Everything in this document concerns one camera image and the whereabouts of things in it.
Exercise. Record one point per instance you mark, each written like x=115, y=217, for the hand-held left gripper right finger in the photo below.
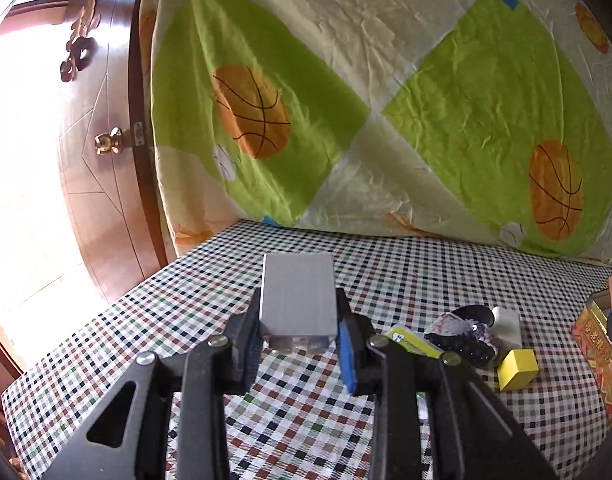
x=346, y=355

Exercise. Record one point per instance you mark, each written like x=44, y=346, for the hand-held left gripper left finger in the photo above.
x=251, y=350

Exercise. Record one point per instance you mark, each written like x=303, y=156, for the gold metal tin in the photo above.
x=593, y=340

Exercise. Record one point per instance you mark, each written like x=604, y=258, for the green packet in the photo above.
x=410, y=340

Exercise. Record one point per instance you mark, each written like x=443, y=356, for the grey rectangular box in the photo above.
x=298, y=295

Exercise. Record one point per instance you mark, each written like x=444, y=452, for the yellow block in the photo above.
x=518, y=372

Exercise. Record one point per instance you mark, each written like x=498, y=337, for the white box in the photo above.
x=508, y=327

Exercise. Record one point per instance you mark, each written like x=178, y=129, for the checkered tablecloth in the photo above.
x=186, y=300

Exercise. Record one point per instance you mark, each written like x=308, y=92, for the brown wooden door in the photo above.
x=86, y=175

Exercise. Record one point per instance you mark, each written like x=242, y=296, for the brass door latch plate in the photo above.
x=139, y=132

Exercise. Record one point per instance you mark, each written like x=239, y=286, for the brass door knob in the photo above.
x=108, y=141

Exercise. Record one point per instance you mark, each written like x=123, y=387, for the basketball print bedsheet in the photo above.
x=336, y=35

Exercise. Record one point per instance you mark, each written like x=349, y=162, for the dark carved door ornament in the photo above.
x=81, y=40

